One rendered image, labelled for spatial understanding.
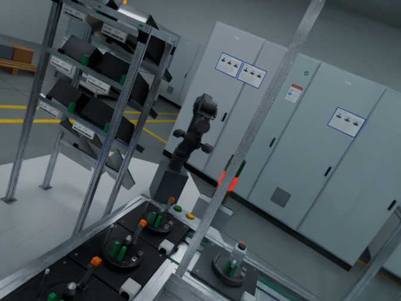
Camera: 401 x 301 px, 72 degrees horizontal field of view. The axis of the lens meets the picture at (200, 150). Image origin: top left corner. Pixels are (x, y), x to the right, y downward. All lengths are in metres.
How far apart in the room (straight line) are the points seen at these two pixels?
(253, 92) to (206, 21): 5.95
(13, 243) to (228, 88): 3.51
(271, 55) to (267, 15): 5.11
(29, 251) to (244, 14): 8.81
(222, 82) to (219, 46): 0.52
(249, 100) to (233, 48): 0.79
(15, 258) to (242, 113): 3.45
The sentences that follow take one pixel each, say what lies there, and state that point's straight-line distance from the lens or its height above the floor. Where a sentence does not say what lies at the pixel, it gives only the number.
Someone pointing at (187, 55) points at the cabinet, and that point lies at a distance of 9.14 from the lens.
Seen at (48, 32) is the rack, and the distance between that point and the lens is 1.07.
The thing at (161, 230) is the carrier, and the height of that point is 0.99.
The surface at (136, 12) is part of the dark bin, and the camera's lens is 0.97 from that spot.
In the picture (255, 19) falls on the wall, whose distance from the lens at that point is 9.18.
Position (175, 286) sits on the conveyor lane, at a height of 0.92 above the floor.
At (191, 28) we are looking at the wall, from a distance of 9.90.
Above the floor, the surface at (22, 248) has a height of 0.86.
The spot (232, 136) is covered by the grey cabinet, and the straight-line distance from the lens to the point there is 4.11.
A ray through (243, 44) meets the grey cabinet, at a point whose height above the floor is 2.08.
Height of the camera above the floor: 1.63
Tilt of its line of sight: 16 degrees down
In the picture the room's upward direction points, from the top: 25 degrees clockwise
